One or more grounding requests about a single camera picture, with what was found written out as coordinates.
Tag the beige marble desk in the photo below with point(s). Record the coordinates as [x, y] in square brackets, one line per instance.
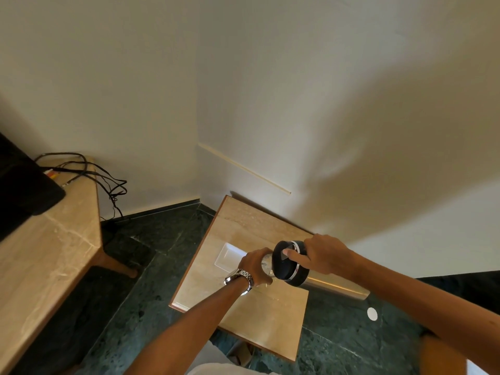
[47, 261]

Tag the white rectangular dish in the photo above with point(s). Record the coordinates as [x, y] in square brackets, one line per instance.
[229, 256]

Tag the clear drinking glass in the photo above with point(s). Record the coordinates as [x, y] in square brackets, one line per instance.
[268, 265]

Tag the silver metal wristwatch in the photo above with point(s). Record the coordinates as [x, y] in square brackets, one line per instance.
[239, 278]

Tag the small beige marble side table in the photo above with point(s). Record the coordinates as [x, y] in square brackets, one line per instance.
[254, 312]

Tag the steel flask with black lid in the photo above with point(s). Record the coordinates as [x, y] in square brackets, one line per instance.
[287, 265]

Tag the cream wall trim strip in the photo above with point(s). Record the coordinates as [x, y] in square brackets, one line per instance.
[244, 168]

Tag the person's left hand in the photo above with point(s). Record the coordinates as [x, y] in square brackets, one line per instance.
[253, 267]

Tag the person's left forearm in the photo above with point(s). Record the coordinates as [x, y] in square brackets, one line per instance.
[195, 331]

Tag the person's right forearm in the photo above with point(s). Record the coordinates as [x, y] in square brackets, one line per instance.
[429, 304]

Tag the person's right hand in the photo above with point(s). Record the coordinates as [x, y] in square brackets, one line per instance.
[328, 255]

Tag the white round floor disc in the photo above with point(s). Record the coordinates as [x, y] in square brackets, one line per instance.
[372, 313]

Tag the person's bare knee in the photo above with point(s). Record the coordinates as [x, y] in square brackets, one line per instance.
[441, 357]

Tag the person's left fingers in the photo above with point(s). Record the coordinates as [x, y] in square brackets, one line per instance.
[262, 253]

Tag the white garment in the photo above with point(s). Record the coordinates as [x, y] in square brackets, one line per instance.
[218, 363]

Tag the black monitor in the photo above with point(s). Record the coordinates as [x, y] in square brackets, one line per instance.
[21, 191]

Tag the person's right thumb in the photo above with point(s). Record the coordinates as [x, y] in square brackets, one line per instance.
[295, 256]

